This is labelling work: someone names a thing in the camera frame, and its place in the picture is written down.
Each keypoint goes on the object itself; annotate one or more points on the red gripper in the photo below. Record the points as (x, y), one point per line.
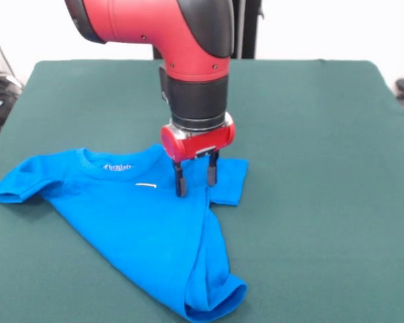
(205, 141)

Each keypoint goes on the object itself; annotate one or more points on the blue laundry item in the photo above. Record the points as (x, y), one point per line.
(138, 228)

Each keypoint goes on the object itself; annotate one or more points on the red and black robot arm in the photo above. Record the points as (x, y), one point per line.
(161, 27)

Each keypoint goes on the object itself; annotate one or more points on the dark green table cloth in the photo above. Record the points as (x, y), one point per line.
(323, 202)

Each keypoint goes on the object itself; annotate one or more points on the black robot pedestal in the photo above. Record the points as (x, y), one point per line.
(247, 30)

